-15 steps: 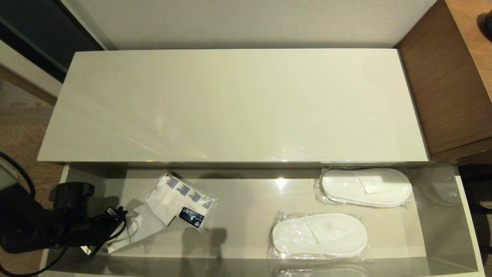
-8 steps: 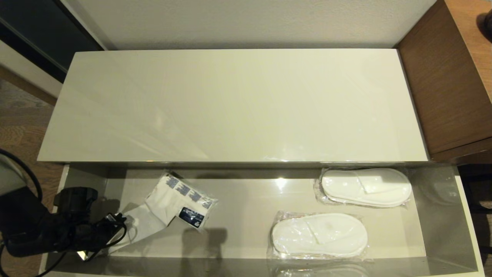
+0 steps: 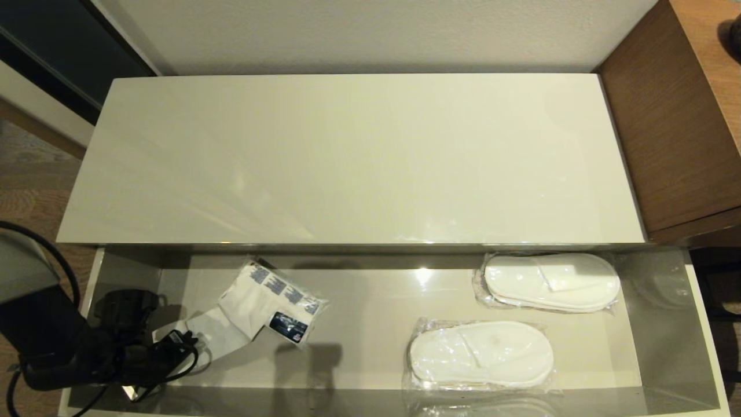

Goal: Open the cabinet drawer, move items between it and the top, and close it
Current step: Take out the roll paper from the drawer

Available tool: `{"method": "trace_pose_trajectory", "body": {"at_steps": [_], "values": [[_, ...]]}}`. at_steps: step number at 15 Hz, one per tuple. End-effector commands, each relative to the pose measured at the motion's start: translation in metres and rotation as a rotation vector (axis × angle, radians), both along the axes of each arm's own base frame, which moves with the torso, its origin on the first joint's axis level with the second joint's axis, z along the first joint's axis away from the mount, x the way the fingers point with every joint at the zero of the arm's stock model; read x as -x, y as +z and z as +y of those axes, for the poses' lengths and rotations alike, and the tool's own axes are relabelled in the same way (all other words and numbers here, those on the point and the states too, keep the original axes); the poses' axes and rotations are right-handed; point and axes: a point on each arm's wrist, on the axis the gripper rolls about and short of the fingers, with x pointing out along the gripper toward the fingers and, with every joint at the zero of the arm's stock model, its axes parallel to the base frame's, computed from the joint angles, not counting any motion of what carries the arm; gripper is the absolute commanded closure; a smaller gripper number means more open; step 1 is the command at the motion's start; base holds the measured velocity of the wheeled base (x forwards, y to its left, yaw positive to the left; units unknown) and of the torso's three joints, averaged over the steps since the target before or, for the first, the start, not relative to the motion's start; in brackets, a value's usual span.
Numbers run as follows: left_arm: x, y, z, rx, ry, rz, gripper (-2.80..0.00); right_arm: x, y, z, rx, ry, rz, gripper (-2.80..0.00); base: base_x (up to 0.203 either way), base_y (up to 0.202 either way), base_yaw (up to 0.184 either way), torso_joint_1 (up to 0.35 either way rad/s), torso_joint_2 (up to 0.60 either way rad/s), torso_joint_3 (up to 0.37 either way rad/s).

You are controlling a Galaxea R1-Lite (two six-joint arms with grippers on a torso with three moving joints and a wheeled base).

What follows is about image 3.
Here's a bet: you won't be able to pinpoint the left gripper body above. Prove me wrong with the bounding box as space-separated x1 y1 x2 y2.
119 329 201 389

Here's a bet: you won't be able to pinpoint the white glossy cabinet top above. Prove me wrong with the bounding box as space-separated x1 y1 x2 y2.
56 73 647 248

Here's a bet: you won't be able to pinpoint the dark glass panel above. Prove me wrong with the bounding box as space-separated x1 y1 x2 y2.
0 0 158 126

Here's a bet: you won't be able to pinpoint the white slippers in plastic bag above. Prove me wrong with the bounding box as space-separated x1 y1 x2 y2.
402 317 557 396
473 251 622 316

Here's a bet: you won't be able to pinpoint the folded white bag in wrapper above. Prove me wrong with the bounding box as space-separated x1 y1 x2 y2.
152 257 330 372

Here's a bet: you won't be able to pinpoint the white cabinet drawer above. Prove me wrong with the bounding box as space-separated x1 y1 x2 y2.
58 246 731 417

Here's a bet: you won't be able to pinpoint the black object on desk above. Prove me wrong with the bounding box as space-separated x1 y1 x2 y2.
718 19 741 65

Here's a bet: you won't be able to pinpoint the black cable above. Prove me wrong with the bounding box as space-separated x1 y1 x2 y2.
0 221 82 309

